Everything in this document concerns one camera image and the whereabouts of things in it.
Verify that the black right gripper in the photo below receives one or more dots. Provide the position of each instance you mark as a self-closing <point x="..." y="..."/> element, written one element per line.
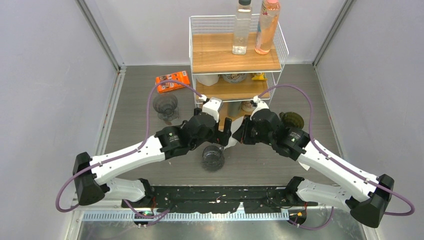
<point x="241" y="134"/>

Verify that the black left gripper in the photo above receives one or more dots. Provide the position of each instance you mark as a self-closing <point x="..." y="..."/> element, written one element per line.
<point x="222" y="137"/>

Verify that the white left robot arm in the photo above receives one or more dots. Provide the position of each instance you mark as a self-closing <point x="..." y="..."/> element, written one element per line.
<point x="96" y="177"/>

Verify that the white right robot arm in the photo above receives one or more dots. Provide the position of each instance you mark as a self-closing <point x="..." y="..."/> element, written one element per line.
<point x="357" y="192"/>

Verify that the dark green dripper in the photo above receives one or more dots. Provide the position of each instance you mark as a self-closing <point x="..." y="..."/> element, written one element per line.
<point x="292" y="119"/>

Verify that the smoky glass mug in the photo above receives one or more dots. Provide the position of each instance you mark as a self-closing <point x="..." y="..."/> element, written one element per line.
<point x="212" y="158"/>

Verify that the grey metal can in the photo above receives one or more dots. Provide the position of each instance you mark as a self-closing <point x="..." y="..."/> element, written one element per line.
<point x="234" y="109"/>

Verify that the white printed cup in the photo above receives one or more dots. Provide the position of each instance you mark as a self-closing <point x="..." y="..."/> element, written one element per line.
<point x="247" y="106"/>

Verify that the printed ceramic bowl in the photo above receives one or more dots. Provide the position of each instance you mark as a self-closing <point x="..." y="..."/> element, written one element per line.
<point x="234" y="78"/>

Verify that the white cup on shelf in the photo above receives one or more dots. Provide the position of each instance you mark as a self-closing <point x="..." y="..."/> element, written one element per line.
<point x="207" y="79"/>

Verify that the yellow snack packet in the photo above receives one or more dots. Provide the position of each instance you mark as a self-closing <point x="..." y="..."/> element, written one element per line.
<point x="259" y="76"/>

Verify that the orange snack box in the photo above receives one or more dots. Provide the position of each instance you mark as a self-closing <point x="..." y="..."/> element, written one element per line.
<point x="172" y="81"/>

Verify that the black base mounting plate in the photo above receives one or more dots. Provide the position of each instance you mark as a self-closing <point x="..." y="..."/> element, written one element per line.
<point x="223" y="199"/>

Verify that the clear water bottle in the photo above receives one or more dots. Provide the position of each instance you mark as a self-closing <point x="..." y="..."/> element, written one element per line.
<point x="242" y="27"/>

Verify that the pink drink bottle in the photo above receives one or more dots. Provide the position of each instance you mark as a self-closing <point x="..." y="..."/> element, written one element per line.
<point x="267" y="24"/>

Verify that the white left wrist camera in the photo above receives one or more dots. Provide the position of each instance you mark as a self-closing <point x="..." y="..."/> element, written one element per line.
<point x="211" y="106"/>

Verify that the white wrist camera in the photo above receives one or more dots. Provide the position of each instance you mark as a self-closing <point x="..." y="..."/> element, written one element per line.
<point x="211" y="106"/>
<point x="258" y="104"/>

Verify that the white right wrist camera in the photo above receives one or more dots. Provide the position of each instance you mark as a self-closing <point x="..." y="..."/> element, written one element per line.
<point x="258" y="104"/>

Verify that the white wire wooden shelf rack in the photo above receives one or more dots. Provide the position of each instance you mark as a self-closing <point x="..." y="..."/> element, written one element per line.
<point x="210" y="52"/>

